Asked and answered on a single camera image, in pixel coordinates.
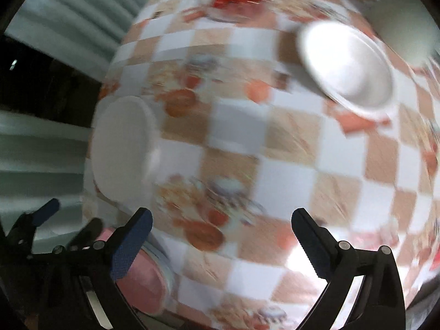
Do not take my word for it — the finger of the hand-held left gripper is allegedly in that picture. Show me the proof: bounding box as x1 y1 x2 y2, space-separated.
68 218 104 251
6 199 61 257

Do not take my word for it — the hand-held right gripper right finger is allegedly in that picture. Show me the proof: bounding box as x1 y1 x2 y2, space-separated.
291 208 407 330

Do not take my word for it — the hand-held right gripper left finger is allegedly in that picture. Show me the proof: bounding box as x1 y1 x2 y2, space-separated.
37 208 153 330

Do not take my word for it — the pink square plate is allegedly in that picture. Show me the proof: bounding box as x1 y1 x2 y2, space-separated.
103 227 176 317

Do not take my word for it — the white round plate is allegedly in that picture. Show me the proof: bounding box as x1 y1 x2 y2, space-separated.
90 95 161 208

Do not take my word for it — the white disposable bowl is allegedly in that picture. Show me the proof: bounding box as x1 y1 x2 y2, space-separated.
297 20 394 117

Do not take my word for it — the checkered printed tablecloth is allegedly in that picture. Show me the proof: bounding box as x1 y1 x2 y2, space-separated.
81 0 440 330

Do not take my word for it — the grey padded sofa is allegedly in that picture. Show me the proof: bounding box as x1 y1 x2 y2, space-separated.
7 0 155 241

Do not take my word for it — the pale green pitcher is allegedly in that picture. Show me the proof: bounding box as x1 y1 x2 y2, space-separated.
364 0 440 71

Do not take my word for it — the clear glass bowl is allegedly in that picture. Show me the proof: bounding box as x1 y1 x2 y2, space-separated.
206 0 273 23

